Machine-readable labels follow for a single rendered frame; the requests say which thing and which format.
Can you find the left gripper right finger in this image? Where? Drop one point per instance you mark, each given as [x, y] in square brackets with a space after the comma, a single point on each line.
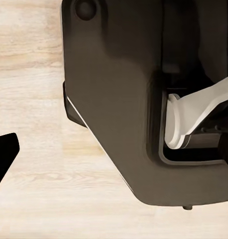
[223, 146]

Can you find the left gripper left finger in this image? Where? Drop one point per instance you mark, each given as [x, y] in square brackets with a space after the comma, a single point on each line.
[9, 148]

